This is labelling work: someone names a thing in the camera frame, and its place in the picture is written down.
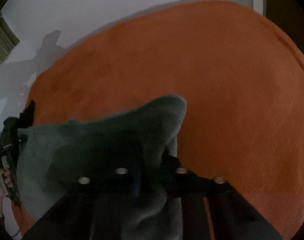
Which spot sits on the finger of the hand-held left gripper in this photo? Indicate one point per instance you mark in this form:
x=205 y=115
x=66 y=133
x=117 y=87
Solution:
x=28 y=116

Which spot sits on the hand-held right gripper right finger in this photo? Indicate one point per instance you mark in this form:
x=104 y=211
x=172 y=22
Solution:
x=191 y=187

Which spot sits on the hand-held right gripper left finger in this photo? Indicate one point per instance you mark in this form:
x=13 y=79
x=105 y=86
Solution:
x=109 y=192

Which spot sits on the green fleece jacket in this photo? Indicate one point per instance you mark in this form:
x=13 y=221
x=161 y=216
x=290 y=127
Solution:
x=97 y=140

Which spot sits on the person's left hand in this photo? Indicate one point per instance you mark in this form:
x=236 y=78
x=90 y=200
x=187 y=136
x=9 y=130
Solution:
x=0 y=182

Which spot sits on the orange bed blanket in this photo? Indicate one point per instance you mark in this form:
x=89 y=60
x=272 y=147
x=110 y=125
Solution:
x=229 y=92

